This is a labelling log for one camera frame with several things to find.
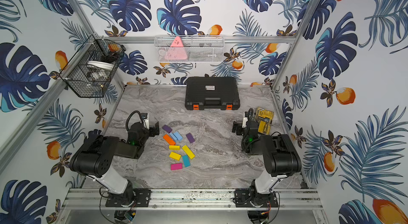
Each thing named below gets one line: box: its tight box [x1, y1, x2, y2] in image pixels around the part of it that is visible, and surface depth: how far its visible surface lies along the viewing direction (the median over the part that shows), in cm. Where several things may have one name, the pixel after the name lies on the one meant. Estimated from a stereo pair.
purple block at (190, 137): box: [185, 132, 195, 144], surface depth 97 cm
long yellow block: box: [181, 144, 195, 160], surface depth 92 cm
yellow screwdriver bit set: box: [254, 106, 275, 135], surface depth 102 cm
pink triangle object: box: [164, 36, 188, 60], surface depth 92 cm
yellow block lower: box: [168, 151, 182, 161], surface depth 90 cm
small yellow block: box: [168, 144, 182, 151], surface depth 92 cm
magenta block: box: [170, 162, 183, 171], surface depth 87 cm
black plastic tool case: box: [184, 76, 241, 111], surface depth 112 cm
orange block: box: [162, 133, 176, 146], surface depth 96 cm
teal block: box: [181, 154, 191, 168], surface depth 88 cm
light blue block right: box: [172, 131, 183, 141], surface depth 97 cm
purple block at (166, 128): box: [162, 124, 173, 134], surface depth 100 cm
